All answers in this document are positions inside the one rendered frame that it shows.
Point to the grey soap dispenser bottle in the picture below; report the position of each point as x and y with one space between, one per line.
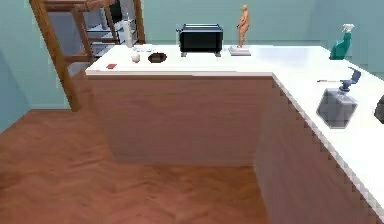
337 106

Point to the orange figure statue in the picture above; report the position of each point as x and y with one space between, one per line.
243 28

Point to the small red card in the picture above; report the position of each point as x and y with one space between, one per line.
111 66

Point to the white egg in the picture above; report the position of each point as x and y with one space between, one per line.
135 58

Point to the white top wooden counter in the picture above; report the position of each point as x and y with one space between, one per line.
186 113

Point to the brown wooden chair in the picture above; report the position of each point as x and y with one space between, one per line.
55 50

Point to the black round object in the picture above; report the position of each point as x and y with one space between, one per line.
380 109

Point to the grey metal shelf rack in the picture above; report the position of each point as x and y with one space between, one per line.
113 31

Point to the black toaster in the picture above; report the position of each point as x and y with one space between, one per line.
200 39

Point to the dark brown bowl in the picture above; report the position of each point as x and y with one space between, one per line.
157 57

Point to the green spray bottle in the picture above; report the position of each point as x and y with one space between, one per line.
341 45

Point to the white flat plate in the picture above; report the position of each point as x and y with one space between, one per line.
143 48

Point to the white tall bottle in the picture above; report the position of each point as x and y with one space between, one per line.
128 31

